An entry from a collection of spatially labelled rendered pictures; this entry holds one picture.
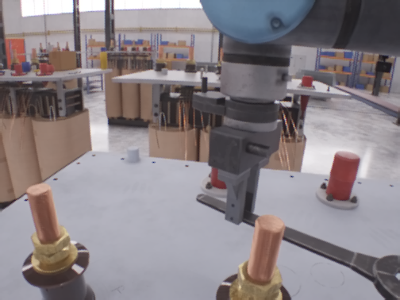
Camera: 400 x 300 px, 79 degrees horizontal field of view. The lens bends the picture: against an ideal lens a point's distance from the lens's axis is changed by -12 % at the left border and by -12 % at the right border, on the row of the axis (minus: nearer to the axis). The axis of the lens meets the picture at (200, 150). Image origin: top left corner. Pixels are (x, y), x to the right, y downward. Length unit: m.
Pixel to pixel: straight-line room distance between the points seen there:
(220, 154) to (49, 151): 2.32
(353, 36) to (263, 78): 0.14
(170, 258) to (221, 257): 0.10
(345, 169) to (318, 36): 0.56
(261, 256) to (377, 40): 0.22
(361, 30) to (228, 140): 0.19
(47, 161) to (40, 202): 2.30
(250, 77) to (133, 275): 0.37
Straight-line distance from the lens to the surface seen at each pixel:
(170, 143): 2.03
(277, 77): 0.35
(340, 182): 0.78
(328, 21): 0.23
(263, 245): 0.28
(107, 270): 0.53
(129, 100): 6.21
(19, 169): 2.95
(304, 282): 0.53
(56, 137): 2.54
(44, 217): 0.37
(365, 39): 0.24
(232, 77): 0.34
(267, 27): 0.20
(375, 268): 0.41
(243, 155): 0.34
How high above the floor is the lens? 1.73
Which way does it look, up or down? 20 degrees down
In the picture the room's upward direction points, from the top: 3 degrees clockwise
